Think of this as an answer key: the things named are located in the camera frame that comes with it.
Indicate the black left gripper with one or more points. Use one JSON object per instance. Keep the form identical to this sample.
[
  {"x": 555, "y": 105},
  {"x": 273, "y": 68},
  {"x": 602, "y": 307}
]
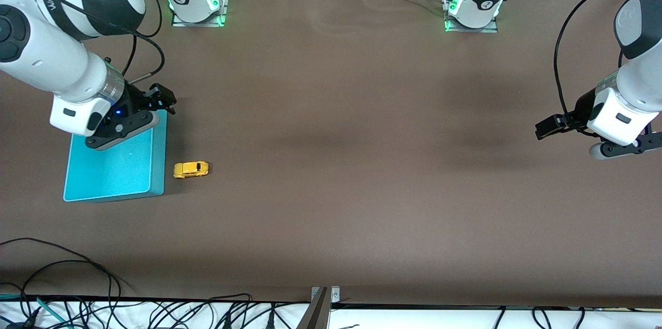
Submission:
[{"x": 583, "y": 108}]

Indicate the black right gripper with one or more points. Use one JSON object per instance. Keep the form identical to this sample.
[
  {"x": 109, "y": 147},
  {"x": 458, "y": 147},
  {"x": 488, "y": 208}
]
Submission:
[{"x": 133, "y": 101}]

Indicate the yellow toy beetle car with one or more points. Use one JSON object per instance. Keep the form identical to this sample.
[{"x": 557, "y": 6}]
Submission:
[{"x": 190, "y": 168}]

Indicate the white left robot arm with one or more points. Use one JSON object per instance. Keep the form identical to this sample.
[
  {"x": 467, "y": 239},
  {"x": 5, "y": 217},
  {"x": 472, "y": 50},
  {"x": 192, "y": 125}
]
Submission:
[{"x": 641, "y": 86}]

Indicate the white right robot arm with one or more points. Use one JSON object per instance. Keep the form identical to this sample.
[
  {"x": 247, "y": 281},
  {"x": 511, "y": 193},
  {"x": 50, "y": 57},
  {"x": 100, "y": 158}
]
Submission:
[{"x": 51, "y": 60}]

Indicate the teal plastic box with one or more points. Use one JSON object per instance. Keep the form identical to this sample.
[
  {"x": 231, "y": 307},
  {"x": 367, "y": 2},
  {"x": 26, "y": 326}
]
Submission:
[{"x": 114, "y": 174}]

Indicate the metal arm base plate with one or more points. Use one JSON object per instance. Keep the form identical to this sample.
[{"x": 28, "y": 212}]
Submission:
[
  {"x": 223, "y": 3},
  {"x": 489, "y": 30}
]

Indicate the metal corner bracket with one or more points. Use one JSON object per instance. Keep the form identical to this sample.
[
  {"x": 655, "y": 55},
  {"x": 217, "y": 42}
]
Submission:
[{"x": 335, "y": 295}]

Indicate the dark metal post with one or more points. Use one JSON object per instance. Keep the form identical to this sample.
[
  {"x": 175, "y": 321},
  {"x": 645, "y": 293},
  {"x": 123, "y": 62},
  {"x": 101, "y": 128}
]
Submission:
[{"x": 316, "y": 317}]

